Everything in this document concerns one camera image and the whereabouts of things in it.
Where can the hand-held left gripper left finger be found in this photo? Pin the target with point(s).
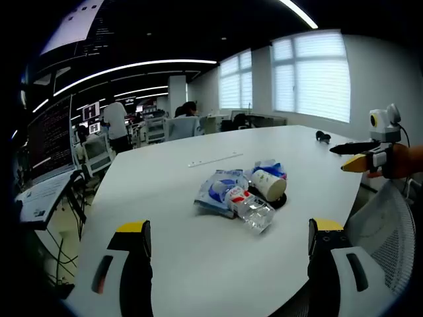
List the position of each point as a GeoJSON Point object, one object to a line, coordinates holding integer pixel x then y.
{"type": "Point", "coordinates": [114, 264]}

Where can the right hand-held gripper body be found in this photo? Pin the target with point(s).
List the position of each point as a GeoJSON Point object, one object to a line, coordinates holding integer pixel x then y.
{"type": "Point", "coordinates": [383, 128]}

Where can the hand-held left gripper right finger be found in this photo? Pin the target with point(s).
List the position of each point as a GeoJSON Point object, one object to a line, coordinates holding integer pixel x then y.
{"type": "Point", "coordinates": [343, 267]}

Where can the blue tissue packet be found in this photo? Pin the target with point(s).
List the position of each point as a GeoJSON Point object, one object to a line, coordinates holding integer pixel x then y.
{"type": "Point", "coordinates": [272, 166]}

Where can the white paper cup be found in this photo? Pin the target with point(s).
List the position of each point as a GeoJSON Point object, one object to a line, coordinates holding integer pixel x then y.
{"type": "Point", "coordinates": [267, 183]}

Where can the clear plastic water bottle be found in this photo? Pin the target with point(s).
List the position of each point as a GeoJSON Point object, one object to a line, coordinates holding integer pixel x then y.
{"type": "Point", "coordinates": [254, 214]}

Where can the large blue wet-wipes pack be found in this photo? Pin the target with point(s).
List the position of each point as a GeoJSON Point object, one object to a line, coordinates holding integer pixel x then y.
{"type": "Point", "coordinates": [211, 195]}

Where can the white tabletop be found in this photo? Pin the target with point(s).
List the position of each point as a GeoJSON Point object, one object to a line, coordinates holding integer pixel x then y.
{"type": "Point", "coordinates": [198, 264]}

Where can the person's right hand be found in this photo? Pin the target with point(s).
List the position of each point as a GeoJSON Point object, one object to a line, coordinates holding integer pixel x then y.
{"type": "Point", "coordinates": [404, 162]}

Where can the small black object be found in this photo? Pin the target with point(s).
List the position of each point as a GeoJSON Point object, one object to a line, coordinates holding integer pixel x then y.
{"type": "Point", "coordinates": [322, 136]}

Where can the large window with blinds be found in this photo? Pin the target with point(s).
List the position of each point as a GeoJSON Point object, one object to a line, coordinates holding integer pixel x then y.
{"type": "Point", "coordinates": [317, 82]}

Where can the background office desk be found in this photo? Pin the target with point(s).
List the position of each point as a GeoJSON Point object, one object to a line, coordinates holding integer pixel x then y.
{"type": "Point", "coordinates": [264, 120]}

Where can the black office chair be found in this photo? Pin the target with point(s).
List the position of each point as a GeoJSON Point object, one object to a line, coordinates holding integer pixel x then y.
{"type": "Point", "coordinates": [239, 121]}

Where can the narrow window with blinds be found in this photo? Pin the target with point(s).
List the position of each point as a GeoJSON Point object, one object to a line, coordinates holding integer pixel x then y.
{"type": "Point", "coordinates": [236, 82]}

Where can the white table slot cover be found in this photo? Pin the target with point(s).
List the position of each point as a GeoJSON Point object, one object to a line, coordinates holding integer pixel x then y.
{"type": "Point", "coordinates": [215, 160]}

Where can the short ceiling light strip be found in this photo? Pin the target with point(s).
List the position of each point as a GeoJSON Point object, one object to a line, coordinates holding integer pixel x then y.
{"type": "Point", "coordinates": [299, 13]}

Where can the light blue office chair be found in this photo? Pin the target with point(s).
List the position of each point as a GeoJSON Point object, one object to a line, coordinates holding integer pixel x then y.
{"type": "Point", "coordinates": [181, 128]}

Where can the long ceiling light strip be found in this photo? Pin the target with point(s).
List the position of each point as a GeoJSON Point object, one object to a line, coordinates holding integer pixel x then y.
{"type": "Point", "coordinates": [132, 67]}

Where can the small wall screen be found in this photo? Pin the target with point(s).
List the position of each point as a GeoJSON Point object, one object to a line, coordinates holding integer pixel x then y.
{"type": "Point", "coordinates": [94, 128]}

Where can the wall screen with white letter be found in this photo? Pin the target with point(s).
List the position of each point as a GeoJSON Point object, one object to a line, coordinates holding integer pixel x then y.
{"type": "Point", "coordinates": [91, 110]}

